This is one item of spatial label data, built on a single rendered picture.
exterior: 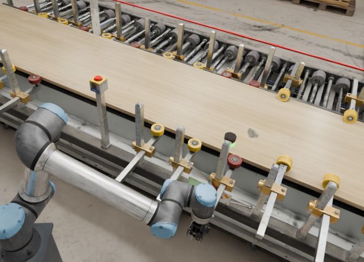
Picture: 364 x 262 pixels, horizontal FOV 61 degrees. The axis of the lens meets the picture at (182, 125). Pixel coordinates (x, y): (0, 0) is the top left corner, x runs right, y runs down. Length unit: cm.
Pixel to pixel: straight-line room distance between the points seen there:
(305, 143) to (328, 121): 32
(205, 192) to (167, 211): 17
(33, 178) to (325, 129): 172
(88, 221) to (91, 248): 22
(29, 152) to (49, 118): 15
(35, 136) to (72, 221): 151
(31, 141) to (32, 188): 48
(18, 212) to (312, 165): 154
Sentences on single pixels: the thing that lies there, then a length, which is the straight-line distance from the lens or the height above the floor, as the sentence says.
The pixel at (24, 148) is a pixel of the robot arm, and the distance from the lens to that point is 116.
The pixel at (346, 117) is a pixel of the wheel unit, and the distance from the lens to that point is 231.
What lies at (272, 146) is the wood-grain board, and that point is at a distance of 192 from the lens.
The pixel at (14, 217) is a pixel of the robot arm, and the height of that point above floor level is 87.
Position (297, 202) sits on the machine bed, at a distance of 196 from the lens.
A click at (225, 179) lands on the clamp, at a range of 170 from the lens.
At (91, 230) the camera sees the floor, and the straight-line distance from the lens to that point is 253.
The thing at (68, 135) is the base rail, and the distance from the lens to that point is 220.
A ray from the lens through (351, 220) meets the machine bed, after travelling 198.
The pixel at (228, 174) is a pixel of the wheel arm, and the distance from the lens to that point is 174.
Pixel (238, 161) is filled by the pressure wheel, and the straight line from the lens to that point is 176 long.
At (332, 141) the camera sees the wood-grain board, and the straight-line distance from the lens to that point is 213.
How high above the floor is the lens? 217
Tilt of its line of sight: 41 degrees down
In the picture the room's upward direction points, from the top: 6 degrees clockwise
